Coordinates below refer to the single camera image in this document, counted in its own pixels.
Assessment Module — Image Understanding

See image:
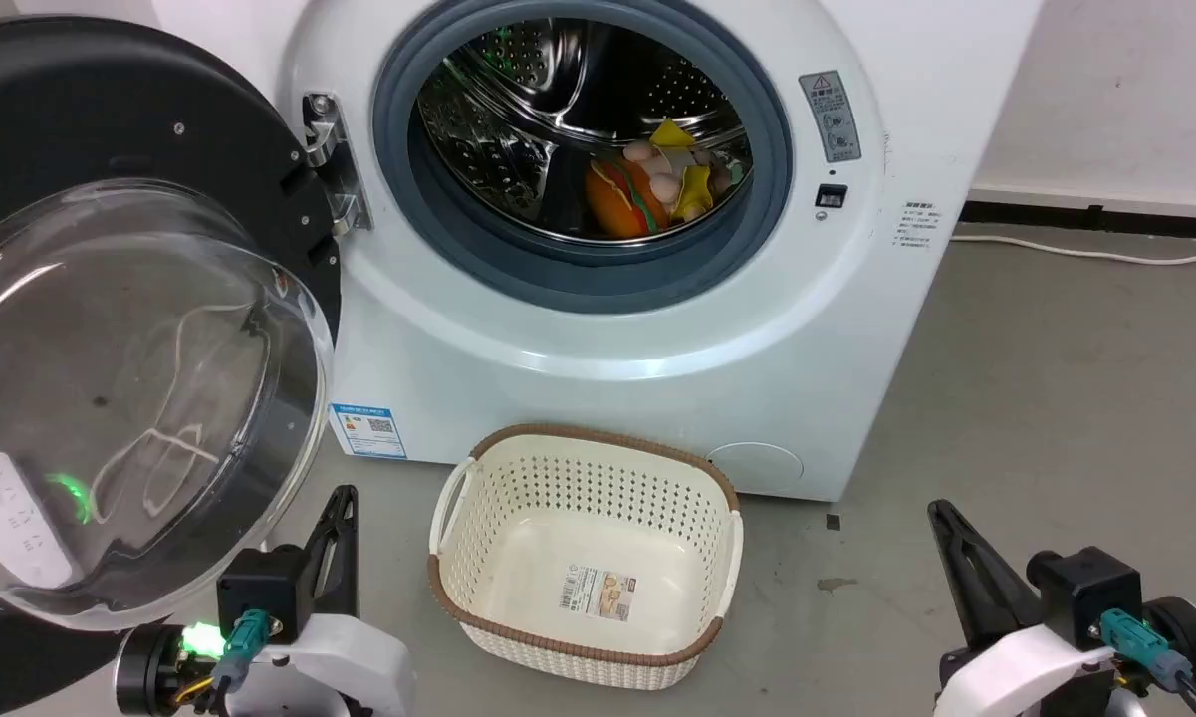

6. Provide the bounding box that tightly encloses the round white filter cover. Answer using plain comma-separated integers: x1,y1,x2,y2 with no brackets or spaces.
705,442,805,497

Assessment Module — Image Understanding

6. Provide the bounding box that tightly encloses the teal plug gripper cable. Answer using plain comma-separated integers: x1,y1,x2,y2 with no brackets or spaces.
1099,608,1196,717
194,608,273,710

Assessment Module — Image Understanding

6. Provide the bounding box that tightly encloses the black baseboard strip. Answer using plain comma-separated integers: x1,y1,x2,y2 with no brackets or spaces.
959,199,1196,243

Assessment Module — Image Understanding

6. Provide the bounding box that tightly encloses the washer door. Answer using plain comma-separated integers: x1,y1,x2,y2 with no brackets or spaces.
0,15,345,717

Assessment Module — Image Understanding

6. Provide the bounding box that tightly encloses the white front-load washing machine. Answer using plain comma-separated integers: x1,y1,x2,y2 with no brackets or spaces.
149,0,1047,504

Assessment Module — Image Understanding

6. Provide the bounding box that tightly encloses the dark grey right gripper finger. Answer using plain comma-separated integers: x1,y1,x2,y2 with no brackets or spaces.
927,499,1044,651

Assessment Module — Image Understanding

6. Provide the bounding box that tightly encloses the teal plug right gripper cable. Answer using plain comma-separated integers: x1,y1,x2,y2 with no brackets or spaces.
1099,608,1196,717

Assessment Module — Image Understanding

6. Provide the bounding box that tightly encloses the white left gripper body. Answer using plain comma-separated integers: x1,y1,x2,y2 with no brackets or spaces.
227,613,420,717

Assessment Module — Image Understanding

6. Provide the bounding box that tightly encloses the white floor cable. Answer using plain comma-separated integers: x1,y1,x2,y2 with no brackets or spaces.
949,233,1196,267

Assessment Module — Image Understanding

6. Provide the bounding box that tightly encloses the paper label in basket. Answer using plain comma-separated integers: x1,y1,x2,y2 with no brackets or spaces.
558,564,636,620

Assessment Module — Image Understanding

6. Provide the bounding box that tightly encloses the stainless steel drum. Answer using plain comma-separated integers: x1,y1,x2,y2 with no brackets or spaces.
416,18,755,246

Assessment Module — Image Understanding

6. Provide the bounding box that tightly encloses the teal plug left gripper cable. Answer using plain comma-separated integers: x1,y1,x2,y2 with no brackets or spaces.
194,608,273,710

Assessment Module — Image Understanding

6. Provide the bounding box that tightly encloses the doll in yellow clothes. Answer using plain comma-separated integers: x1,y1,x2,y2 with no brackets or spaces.
622,119,748,223

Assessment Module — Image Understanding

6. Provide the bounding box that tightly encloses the metal door hinge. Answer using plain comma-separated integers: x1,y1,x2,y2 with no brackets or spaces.
302,92,374,236

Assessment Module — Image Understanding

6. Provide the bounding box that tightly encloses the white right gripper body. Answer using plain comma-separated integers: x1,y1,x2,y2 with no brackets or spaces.
934,624,1118,717

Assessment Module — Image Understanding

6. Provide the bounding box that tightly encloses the blue energy label sticker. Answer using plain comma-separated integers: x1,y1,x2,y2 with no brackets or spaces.
329,402,408,460

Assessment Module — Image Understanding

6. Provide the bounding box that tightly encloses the grey warning sticker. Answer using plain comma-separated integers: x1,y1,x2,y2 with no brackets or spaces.
799,70,863,164

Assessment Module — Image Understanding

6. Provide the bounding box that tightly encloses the plush hamburger toy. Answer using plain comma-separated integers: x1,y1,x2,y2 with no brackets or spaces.
586,159,671,240

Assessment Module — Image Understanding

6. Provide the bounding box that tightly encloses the cream laundry basket brown rim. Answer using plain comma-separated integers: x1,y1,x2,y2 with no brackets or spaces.
427,424,745,692

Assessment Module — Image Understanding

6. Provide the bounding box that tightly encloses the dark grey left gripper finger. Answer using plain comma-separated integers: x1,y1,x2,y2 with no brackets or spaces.
327,486,360,618
302,485,348,610

